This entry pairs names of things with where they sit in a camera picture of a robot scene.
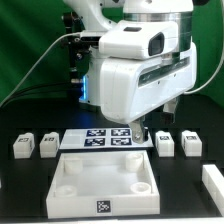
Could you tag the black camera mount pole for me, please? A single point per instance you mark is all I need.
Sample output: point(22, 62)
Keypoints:
point(76, 52)

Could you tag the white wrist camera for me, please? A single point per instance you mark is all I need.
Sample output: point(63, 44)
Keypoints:
point(139, 40)

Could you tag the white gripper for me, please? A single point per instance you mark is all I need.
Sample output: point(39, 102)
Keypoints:
point(130, 89)

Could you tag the white marker plate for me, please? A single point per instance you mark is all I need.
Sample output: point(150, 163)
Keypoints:
point(100, 138)

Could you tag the white obstacle bracket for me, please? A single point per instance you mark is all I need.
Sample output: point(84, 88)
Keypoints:
point(214, 183)

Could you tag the white square tabletop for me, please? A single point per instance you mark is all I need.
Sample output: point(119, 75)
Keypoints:
point(98, 184)

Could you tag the mounted depth camera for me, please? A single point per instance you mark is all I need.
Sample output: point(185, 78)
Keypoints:
point(91, 36)

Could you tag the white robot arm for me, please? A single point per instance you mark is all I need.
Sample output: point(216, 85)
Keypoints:
point(103, 15)

